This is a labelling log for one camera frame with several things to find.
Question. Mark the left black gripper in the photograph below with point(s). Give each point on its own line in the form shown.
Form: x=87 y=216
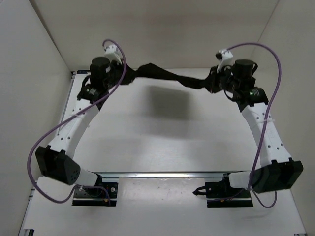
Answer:
x=115 y=63

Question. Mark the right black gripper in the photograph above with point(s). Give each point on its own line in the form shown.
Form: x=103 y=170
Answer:
x=212 y=88

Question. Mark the black skirt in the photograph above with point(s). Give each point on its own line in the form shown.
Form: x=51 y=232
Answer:
x=152 y=71

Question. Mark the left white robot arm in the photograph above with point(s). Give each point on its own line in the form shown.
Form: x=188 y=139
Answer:
x=56 y=159

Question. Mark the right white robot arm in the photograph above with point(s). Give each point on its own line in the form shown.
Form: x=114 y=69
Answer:
x=273 y=168

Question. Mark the left blue label sticker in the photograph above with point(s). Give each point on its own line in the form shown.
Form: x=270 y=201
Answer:
x=83 y=71

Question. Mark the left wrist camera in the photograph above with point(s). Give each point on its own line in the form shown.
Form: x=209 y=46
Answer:
x=113 y=53

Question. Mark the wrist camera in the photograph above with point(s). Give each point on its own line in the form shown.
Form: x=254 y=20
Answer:
x=225 y=57
x=113 y=53

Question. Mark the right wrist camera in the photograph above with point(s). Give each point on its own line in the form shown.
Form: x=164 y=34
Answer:
x=225 y=57

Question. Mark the aluminium rail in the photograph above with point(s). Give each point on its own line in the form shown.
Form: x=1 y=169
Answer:
x=201 y=174

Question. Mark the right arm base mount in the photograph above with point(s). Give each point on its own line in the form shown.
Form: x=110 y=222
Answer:
x=220 y=194

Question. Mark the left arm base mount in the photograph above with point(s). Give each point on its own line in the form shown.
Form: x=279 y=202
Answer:
x=98 y=197

